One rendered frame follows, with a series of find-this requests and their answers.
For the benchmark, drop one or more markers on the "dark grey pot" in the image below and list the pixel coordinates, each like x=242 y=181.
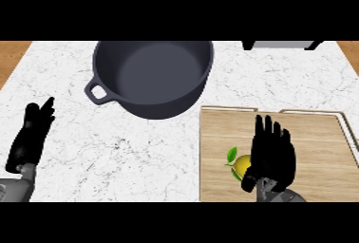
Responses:
x=155 y=72

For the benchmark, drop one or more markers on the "yellow lemon with green leaves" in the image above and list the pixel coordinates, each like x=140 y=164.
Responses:
x=242 y=164

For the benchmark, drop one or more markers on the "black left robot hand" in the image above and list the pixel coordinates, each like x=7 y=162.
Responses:
x=29 y=139

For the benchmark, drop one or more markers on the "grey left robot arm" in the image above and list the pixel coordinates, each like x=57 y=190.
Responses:
x=19 y=185

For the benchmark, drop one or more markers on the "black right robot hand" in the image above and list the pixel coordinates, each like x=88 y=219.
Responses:
x=274 y=155

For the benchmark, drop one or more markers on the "wooden tray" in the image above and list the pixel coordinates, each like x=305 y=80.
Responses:
x=310 y=164

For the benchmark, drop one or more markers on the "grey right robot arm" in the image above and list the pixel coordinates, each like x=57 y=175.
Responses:
x=276 y=193

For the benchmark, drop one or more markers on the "grey and black appliance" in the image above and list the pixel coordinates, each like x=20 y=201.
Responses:
x=282 y=45

